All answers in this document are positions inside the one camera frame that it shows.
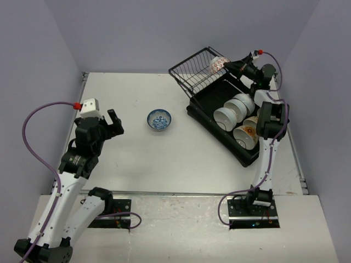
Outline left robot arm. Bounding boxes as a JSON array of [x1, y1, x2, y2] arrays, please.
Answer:
[[14, 109, 124, 262]]

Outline black wire dish rack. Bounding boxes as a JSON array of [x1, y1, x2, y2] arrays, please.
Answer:
[[168, 47, 264, 167]]

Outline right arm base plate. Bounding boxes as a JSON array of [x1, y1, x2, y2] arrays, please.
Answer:
[[227, 195, 280, 230]]

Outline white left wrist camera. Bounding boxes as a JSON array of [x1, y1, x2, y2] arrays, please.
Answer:
[[80, 98, 102, 119]]

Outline beige leaf pattern bowl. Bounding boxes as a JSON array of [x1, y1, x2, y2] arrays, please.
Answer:
[[243, 116, 258, 130]]

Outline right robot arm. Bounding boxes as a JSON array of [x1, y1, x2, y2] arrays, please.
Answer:
[[224, 50, 290, 215]]

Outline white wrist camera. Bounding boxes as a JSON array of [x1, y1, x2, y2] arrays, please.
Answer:
[[80, 98, 102, 119], [250, 50, 264, 60]]

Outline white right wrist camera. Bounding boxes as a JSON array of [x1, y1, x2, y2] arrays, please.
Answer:
[[250, 50, 264, 60]]

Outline light blue ribbed bowl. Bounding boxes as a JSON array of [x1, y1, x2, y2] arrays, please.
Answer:
[[233, 93, 255, 116], [224, 99, 247, 123], [213, 107, 237, 132]]

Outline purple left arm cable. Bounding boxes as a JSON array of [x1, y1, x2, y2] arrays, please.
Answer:
[[16, 100, 83, 261]]

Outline blue patterned bowl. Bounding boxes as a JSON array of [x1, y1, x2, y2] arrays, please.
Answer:
[[146, 108, 172, 131]]

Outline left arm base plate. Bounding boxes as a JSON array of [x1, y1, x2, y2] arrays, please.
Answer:
[[88, 198, 132, 230]]

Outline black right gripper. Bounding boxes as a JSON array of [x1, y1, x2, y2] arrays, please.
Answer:
[[223, 56, 261, 83]]

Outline light blue ribbed bowl middle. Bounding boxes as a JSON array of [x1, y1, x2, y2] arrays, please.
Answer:
[[224, 99, 247, 123]]

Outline orange flower beige bowl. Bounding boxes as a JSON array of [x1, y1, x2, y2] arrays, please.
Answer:
[[233, 125, 259, 150]]

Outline light blue ribbed bowl back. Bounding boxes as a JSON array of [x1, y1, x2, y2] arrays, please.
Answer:
[[233, 93, 255, 116]]

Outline light blue ribbed bowl front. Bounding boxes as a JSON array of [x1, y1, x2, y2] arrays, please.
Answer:
[[213, 107, 237, 132]]

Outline red patterned white bowl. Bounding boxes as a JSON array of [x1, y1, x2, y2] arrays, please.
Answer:
[[208, 56, 230, 75]]

